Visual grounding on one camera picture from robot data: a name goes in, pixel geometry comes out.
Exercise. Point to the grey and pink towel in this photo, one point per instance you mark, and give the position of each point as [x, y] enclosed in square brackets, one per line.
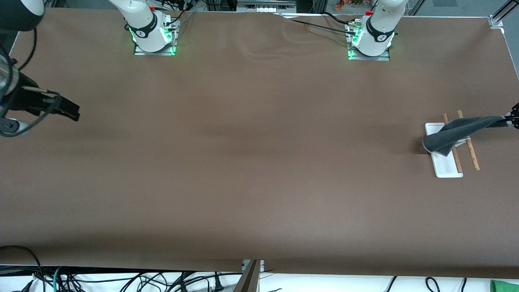
[450, 138]

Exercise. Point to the aluminium frame profile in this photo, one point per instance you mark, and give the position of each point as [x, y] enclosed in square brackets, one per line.
[496, 20]

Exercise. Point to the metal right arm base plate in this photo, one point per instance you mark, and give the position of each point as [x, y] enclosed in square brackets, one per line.
[154, 52]

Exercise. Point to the white rack with wooden bars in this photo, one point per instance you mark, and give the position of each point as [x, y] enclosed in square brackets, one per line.
[446, 166]

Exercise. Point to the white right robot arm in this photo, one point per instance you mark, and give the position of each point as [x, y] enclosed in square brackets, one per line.
[142, 20]

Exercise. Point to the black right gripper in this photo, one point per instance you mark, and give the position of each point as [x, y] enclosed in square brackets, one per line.
[23, 101]

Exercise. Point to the brown table support beam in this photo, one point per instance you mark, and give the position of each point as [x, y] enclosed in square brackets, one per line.
[249, 282]

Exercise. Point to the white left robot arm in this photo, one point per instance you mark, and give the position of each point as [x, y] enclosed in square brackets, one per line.
[379, 36]

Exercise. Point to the green object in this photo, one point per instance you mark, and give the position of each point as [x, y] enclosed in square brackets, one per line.
[505, 287]

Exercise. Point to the orange clutter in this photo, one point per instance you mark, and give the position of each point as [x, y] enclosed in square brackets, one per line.
[340, 5]

